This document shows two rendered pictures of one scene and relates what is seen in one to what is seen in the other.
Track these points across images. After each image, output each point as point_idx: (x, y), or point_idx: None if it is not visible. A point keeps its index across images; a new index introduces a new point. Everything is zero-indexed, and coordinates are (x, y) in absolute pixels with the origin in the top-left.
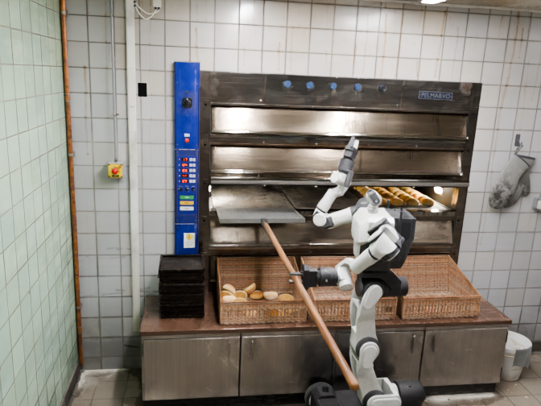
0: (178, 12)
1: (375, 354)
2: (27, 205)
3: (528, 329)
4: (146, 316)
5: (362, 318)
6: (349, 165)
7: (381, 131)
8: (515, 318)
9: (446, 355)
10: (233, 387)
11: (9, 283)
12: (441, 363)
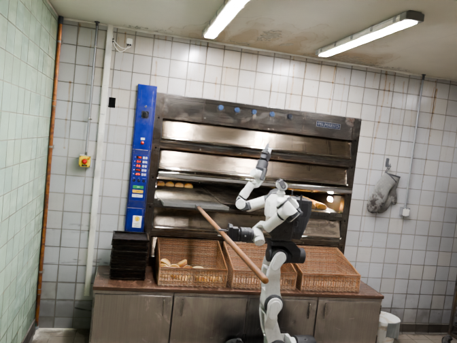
0: (144, 49)
1: (279, 307)
2: (21, 170)
3: (398, 313)
4: (98, 278)
5: (270, 278)
6: (264, 164)
7: (288, 148)
8: (388, 303)
9: (334, 322)
10: (164, 339)
11: (3, 221)
12: (330, 329)
